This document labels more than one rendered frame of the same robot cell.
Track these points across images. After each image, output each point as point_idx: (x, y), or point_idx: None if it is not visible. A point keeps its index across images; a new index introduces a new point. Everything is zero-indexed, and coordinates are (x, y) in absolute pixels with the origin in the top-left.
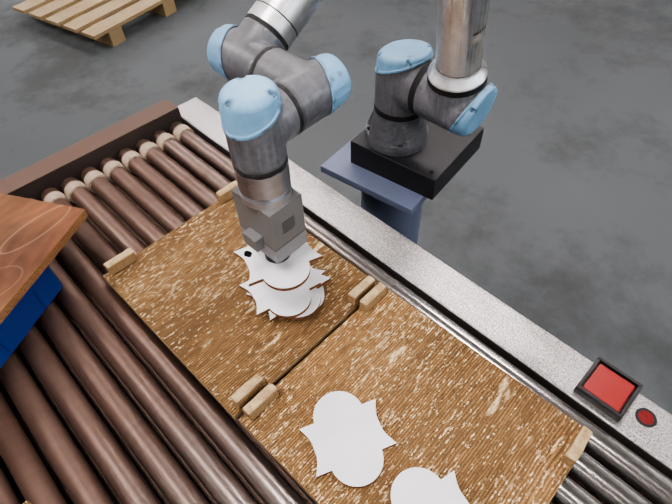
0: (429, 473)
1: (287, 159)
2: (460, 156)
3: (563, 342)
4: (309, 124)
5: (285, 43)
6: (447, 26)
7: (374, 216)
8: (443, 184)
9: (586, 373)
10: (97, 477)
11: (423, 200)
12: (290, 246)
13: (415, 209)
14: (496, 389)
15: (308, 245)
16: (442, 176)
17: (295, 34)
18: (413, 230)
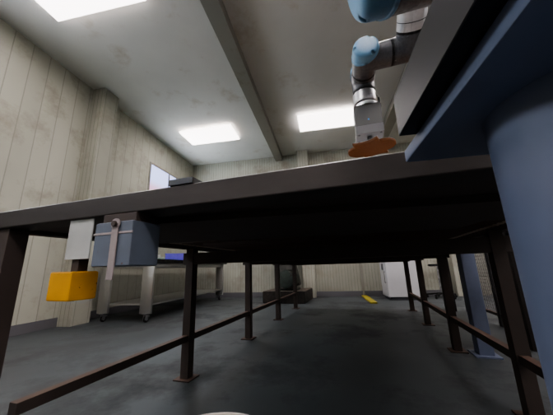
0: None
1: (355, 90)
2: (424, 34)
3: (211, 180)
4: (353, 73)
5: (397, 32)
6: None
7: (403, 151)
8: (407, 107)
9: (202, 181)
10: None
11: (415, 142)
12: (355, 135)
13: (408, 153)
14: None
15: (363, 142)
16: (401, 90)
17: (399, 24)
18: (534, 295)
